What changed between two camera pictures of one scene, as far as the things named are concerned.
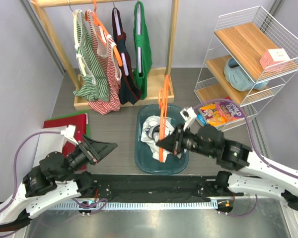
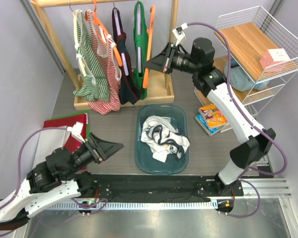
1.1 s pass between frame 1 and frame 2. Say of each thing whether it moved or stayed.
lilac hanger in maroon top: stayed
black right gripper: moved
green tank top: stayed
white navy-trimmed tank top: stayed
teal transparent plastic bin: stayed
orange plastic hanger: moved
